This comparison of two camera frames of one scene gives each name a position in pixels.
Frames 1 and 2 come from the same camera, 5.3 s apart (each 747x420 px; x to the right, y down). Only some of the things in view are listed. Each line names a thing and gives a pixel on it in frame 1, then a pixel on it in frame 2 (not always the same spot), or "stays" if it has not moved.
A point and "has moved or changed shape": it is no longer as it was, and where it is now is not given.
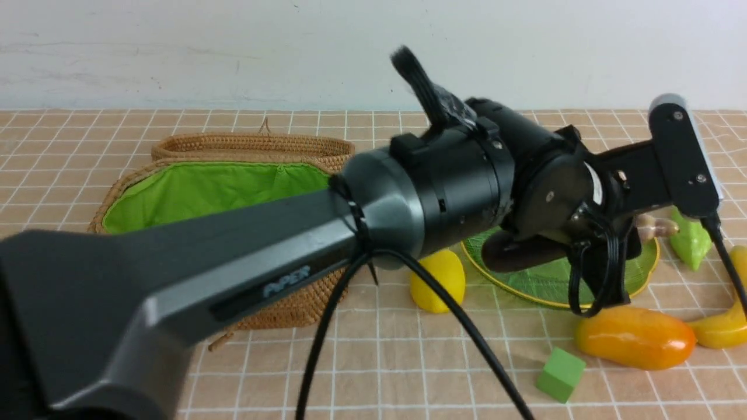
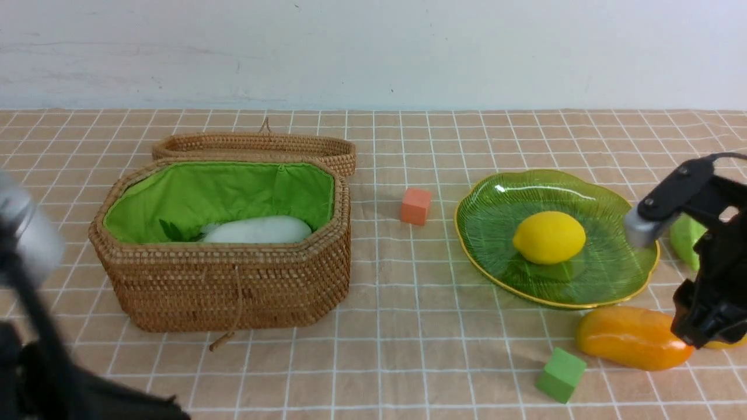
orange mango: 636,337 stays
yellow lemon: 447,266 has moved or changed shape
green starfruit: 693,242 stays
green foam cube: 560,374 stays
